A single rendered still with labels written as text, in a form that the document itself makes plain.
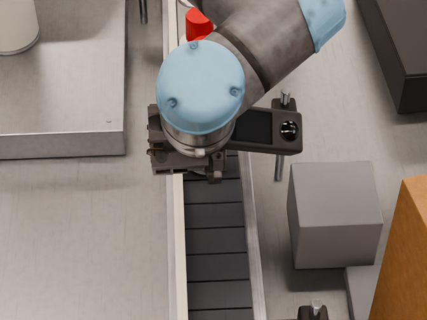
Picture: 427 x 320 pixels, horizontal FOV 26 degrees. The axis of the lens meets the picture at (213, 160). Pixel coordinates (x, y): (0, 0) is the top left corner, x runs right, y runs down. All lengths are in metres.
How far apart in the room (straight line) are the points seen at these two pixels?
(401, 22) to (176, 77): 0.65
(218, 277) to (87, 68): 0.40
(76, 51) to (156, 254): 0.35
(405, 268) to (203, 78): 0.29
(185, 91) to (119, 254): 0.43
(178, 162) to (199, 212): 0.17
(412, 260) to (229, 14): 0.29
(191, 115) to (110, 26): 0.63
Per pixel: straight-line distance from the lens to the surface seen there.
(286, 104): 1.14
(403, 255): 0.93
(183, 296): 1.04
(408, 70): 1.30
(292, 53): 0.83
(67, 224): 1.21
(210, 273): 1.09
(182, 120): 0.79
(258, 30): 0.82
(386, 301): 1.01
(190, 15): 1.09
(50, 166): 1.28
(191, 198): 1.16
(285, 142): 1.00
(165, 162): 0.99
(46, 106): 1.29
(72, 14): 1.42
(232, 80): 0.79
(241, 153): 1.10
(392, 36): 1.35
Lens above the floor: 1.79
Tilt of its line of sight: 49 degrees down
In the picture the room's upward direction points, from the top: straight up
